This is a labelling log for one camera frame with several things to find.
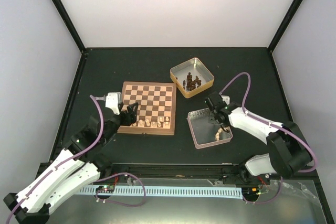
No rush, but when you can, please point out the black frame post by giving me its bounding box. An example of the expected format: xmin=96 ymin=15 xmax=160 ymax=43
xmin=51 ymin=0 xmax=86 ymax=53
xmin=267 ymin=0 xmax=303 ymax=53

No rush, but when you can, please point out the pile of dark chess pieces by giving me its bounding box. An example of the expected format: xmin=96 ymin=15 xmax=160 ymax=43
xmin=182 ymin=72 xmax=202 ymax=91

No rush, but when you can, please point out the wooden chess board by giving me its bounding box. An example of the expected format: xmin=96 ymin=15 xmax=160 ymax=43
xmin=118 ymin=81 xmax=177 ymax=135

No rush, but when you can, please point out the small circuit board left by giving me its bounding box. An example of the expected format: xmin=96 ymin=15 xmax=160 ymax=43
xmin=96 ymin=185 xmax=114 ymax=194

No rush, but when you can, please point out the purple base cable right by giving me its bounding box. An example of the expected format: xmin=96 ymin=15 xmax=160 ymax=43
xmin=242 ymin=176 xmax=284 ymax=206

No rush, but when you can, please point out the left black frame post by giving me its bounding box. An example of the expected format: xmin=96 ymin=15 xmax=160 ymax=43
xmin=51 ymin=0 xmax=86 ymax=53

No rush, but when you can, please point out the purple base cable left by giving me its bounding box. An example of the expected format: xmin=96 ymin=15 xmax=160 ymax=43
xmin=94 ymin=173 xmax=146 ymax=207

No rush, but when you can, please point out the right black frame post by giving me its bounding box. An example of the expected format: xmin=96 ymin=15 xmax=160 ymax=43
xmin=267 ymin=0 xmax=303 ymax=53

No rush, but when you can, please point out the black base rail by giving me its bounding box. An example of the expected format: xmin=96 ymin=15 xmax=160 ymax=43
xmin=110 ymin=164 xmax=247 ymax=183

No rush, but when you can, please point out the gold tin box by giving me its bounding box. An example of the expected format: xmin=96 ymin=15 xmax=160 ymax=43
xmin=170 ymin=58 xmax=215 ymax=99

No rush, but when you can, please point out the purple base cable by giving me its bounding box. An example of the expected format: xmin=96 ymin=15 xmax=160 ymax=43
xmin=94 ymin=173 xmax=146 ymax=207
xmin=242 ymin=176 xmax=284 ymax=206

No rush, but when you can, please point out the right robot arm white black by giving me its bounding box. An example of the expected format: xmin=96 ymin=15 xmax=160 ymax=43
xmin=204 ymin=92 xmax=314 ymax=184

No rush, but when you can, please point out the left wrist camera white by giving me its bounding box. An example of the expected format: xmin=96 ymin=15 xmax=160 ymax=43
xmin=105 ymin=92 xmax=122 ymax=115

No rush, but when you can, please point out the white slotted cable duct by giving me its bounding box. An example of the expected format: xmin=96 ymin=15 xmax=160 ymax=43
xmin=77 ymin=185 xmax=243 ymax=199

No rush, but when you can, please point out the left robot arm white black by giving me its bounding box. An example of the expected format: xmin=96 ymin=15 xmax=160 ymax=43
xmin=4 ymin=101 xmax=138 ymax=223

